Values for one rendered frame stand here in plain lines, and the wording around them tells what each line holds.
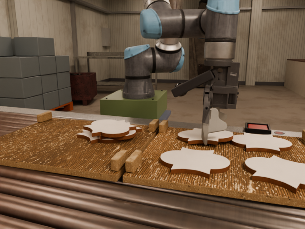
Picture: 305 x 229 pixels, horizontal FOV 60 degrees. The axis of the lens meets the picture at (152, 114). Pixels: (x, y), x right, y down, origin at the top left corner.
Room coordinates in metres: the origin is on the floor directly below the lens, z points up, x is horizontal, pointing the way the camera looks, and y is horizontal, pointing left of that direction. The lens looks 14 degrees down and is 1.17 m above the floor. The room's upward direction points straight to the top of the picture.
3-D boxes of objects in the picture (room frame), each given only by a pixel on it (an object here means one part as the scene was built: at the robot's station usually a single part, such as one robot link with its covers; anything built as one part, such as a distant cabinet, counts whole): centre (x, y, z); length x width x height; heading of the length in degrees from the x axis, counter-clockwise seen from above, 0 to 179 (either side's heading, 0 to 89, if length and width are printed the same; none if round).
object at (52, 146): (0.70, 0.22, 0.93); 0.41 x 0.35 x 0.02; 74
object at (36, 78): (4.61, 2.19, 0.68); 1.38 x 0.92 x 1.37; 168
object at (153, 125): (0.77, -0.01, 0.95); 0.06 x 0.02 x 0.03; 164
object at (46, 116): (0.88, 0.37, 0.95); 0.06 x 0.02 x 0.03; 164
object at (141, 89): (1.22, 0.07, 1.01); 0.15 x 0.15 x 0.10
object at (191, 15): (0.77, -0.13, 1.24); 0.11 x 0.11 x 0.08; 11
